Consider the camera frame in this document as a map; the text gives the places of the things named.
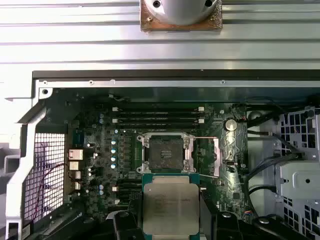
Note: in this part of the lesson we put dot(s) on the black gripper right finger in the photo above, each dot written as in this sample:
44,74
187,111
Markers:
225,227

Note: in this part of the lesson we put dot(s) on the silver CPU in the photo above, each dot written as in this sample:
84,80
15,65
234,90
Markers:
170,200

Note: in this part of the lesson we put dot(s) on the CPU socket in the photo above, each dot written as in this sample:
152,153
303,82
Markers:
165,155

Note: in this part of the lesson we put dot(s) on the black PC case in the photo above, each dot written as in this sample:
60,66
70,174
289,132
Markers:
175,82

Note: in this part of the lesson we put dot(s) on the metal socket cover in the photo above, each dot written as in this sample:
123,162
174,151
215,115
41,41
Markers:
218,157

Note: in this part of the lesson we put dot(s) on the black RAM slot white clips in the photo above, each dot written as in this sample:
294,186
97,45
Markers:
160,109
160,120

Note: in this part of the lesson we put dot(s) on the silver coin battery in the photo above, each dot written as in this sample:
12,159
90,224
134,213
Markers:
230,124

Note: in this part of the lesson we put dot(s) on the silver drive cage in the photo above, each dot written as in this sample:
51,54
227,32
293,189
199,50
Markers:
297,180

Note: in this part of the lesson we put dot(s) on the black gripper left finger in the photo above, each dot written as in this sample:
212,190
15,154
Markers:
125,225

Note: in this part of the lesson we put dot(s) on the square brown base plate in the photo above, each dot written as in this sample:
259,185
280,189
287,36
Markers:
180,28

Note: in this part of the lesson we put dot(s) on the green motherboard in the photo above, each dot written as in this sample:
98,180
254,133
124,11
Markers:
220,185

